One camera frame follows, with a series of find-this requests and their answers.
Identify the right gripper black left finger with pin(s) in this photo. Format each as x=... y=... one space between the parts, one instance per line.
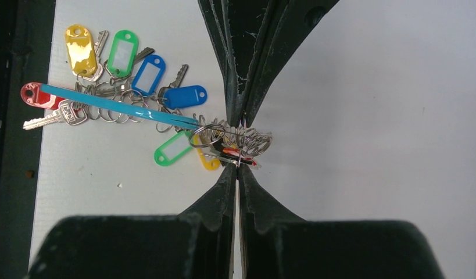
x=196 y=243

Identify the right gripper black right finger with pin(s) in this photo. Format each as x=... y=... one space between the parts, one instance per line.
x=277 y=243

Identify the blue keyring with keys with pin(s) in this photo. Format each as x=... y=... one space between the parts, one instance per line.
x=126 y=87

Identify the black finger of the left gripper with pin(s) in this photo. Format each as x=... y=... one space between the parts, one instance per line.
x=217 y=27
x=290 y=25

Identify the black mounting base rail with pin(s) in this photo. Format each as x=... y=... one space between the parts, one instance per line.
x=25 y=46

